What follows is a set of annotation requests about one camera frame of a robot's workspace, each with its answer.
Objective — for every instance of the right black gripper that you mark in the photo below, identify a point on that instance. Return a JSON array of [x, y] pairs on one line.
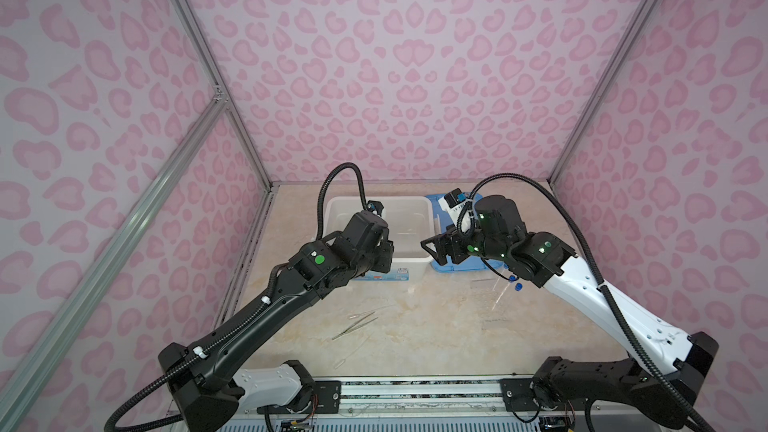
[[452, 236]]

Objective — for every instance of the metal tweezers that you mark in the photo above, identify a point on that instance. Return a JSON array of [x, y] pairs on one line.
[[358, 324]]

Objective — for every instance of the clear plastic bag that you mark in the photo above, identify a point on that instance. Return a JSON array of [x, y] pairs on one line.
[[495, 317]]

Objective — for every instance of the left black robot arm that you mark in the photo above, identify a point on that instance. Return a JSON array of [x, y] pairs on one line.
[[210, 390]]

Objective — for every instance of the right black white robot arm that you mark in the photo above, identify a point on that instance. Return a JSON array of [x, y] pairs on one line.
[[665, 368]]

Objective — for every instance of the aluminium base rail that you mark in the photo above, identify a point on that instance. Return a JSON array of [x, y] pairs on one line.
[[446, 403]]

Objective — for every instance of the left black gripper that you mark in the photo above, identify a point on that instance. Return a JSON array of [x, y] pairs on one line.
[[387, 249]]

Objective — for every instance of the white plastic storage bin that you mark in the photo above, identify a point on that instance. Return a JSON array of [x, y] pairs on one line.
[[410, 220]]

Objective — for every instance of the clear plastic pipette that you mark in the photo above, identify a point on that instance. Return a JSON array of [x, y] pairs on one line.
[[344, 359]]

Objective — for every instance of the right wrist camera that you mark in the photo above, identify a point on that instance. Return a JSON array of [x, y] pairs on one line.
[[452, 204]]

